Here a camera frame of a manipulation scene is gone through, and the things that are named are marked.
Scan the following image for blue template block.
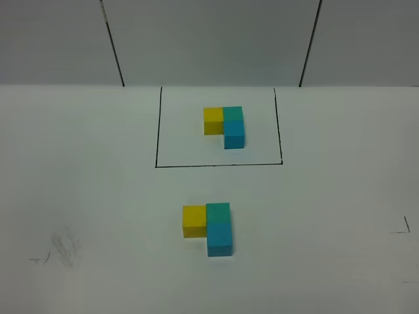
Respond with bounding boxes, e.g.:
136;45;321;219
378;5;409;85
223;120;245;149

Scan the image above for yellow template block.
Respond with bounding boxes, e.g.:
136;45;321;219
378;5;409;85
204;107;224;135

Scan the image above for green template block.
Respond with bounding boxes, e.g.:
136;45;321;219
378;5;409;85
223;106;244;121

